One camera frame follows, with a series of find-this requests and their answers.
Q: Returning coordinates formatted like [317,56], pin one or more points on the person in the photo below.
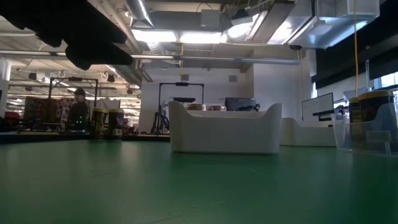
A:
[77,112]

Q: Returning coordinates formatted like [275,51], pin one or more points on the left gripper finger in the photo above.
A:
[96,31]
[96,56]

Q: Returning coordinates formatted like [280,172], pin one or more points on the clear plastic bin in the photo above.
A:
[367,143]

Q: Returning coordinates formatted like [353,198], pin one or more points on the white computer monitor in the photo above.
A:
[317,107]

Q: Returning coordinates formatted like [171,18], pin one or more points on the black table frame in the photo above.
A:
[46,137]

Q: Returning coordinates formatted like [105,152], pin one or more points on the grey box appliance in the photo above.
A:
[240,103]

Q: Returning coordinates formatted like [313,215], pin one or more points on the black rig frame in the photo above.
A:
[182,84]

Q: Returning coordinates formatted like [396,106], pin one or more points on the ceiling light panel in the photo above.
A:
[154,35]
[200,37]

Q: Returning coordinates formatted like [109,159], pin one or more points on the white plastic bin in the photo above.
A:
[308,133]
[224,133]

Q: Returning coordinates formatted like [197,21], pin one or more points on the silver ceiling pipe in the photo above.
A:
[202,58]

